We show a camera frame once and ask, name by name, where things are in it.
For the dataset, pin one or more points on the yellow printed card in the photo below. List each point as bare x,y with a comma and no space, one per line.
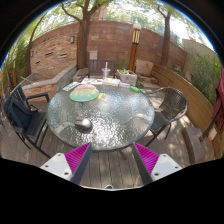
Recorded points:
103,96

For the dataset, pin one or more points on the clear plastic cup with straw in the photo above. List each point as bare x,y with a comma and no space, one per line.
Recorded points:
106,73

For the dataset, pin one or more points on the large wall lamp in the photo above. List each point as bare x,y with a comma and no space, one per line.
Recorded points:
72,39

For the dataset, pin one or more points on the brown stone umbrella base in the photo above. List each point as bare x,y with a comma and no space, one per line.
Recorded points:
195,145

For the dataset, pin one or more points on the white license plate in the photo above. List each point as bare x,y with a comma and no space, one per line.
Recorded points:
70,86

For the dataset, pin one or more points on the black metal chair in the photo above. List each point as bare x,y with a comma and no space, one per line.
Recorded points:
23,118

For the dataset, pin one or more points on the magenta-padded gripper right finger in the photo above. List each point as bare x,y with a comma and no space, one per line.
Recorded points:
150,160

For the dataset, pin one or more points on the stone planter box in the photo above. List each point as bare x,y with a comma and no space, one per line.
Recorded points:
128,79

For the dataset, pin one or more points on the blue-edged notebook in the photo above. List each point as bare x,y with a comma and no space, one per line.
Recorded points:
124,85

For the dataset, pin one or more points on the green tube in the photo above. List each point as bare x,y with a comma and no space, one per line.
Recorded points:
135,89

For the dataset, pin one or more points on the grey black computer mouse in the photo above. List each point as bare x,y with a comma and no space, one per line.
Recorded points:
83,124

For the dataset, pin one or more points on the wooden garden lamp post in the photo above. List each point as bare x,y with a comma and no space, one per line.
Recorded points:
134,50

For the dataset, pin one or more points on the grey utility box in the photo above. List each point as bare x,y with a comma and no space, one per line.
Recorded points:
93,55

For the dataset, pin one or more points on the white book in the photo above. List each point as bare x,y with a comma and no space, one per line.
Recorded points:
111,82

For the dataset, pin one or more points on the dark wooden slatted chair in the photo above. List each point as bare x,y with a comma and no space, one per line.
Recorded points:
96,66

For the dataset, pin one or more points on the brown wicker chair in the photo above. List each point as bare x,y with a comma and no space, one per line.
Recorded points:
170,106

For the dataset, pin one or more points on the stone raised garden bed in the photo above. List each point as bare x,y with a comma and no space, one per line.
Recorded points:
50,83

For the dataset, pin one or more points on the thick forked tree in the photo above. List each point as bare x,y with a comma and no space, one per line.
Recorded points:
83,43

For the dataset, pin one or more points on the pastel rainbow mouse pad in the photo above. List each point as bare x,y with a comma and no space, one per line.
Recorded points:
84,94

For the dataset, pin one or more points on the printed picture sheet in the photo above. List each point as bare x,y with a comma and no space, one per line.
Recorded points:
91,81

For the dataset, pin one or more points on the small wall lamp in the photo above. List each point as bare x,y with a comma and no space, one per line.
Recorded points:
32,53

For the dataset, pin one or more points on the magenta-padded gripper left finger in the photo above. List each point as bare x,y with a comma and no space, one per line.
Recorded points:
75,160

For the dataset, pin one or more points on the red cloth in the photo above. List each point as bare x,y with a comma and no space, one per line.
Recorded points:
219,96

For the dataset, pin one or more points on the beige stone block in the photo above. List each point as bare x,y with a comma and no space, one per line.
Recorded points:
144,67

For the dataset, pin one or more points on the slim tree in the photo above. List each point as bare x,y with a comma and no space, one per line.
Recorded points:
166,43

